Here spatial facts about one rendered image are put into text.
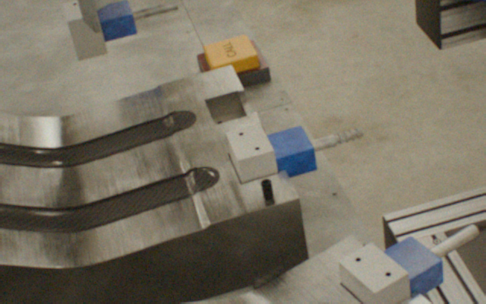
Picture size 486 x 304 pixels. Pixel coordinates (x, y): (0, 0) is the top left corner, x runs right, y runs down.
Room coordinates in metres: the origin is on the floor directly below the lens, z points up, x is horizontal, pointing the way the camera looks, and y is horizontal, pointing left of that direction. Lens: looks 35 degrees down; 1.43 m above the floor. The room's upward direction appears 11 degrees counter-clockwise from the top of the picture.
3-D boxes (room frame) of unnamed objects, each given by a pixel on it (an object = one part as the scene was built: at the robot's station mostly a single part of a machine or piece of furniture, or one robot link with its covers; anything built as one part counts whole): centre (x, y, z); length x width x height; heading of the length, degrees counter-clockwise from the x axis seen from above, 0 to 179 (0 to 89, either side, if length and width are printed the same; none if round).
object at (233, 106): (0.83, 0.01, 0.87); 0.05 x 0.05 x 0.04; 8
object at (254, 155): (0.73, -0.05, 0.89); 0.13 x 0.05 x 0.05; 98
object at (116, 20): (1.00, 0.11, 0.93); 0.13 x 0.05 x 0.05; 98
